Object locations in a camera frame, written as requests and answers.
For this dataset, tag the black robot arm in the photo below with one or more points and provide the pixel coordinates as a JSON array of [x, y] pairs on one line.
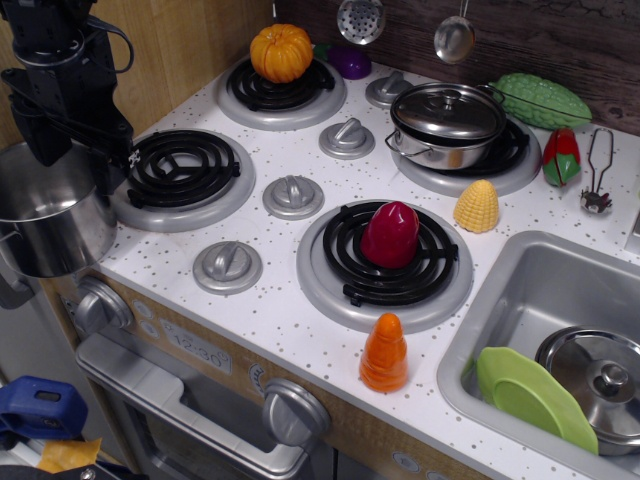
[[40, 22]]

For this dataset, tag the red toy pepper green stem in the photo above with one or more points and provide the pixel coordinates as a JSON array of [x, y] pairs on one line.
[[561, 159]]

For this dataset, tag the right grey oven knob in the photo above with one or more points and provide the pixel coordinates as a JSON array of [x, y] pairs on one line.
[[291, 415]]

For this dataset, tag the dark red toy pepper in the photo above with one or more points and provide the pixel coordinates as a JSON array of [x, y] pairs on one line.
[[391, 236]]

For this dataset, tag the front right black burner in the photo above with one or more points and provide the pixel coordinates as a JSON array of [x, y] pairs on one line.
[[340, 282]]

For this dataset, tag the grey stove knob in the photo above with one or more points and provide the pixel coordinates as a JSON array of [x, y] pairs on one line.
[[383, 91], [349, 140], [293, 197], [227, 268]]

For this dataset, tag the hanging steel slotted skimmer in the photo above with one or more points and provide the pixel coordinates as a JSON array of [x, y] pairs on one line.
[[361, 22]]

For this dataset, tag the orange toy carrot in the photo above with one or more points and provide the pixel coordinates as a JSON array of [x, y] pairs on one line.
[[384, 366]]

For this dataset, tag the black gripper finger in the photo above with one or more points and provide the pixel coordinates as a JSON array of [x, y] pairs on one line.
[[111, 168]]

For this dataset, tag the oven clock display panel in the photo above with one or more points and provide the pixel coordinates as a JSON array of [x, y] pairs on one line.
[[197, 347]]

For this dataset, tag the green toy bitter gourd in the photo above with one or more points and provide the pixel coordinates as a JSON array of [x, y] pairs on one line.
[[539, 102]]

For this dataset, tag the steel lidded pot in sink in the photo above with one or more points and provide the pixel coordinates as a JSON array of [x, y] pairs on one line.
[[600, 369]]

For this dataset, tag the grey stove knob front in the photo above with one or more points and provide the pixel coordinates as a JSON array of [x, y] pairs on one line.
[[227, 268]]

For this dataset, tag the grey metal sink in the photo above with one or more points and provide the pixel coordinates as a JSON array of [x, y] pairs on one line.
[[539, 285]]

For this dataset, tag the grey oven door handle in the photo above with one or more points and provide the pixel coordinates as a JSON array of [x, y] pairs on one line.
[[183, 425]]

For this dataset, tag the hanging steel ladle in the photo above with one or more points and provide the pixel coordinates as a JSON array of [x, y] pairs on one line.
[[455, 37]]

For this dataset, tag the small metal whisk tool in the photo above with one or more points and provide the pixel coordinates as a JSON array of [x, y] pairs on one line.
[[600, 159]]

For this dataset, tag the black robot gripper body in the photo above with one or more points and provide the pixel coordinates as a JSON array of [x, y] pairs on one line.
[[64, 94]]

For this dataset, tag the green plastic plate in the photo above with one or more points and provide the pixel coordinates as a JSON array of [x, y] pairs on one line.
[[519, 386]]

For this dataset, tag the orange toy pumpkin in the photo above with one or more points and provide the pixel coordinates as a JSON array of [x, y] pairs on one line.
[[281, 53]]

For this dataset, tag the blue clamp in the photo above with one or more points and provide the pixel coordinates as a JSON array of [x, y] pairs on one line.
[[41, 409]]

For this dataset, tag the steel lidded pot on burner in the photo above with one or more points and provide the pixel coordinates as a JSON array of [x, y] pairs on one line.
[[445, 126]]

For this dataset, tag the black burner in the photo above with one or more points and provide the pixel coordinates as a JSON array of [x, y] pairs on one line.
[[253, 101], [512, 162], [340, 282], [183, 180]]

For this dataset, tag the yellow toy corn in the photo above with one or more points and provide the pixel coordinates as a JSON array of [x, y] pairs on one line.
[[477, 209]]

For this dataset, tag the front left black burner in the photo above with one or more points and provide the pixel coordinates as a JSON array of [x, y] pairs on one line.
[[183, 180]]

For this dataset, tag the purple toy eggplant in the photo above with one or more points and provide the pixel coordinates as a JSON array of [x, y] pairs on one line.
[[350, 63]]

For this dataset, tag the yellow cloth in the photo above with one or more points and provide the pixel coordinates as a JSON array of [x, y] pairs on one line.
[[63, 455]]

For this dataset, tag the grey stove knob top back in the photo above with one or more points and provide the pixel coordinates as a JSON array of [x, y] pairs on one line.
[[383, 91]]

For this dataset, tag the back right black burner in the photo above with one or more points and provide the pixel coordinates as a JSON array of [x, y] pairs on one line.
[[512, 162]]

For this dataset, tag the back left black burner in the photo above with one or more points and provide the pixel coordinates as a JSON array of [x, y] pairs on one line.
[[253, 101]]

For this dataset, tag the left grey oven knob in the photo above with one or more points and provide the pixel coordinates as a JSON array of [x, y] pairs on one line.
[[100, 306]]

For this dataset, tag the grey oven knob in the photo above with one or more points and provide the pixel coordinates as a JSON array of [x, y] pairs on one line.
[[100, 306], [291, 415]]

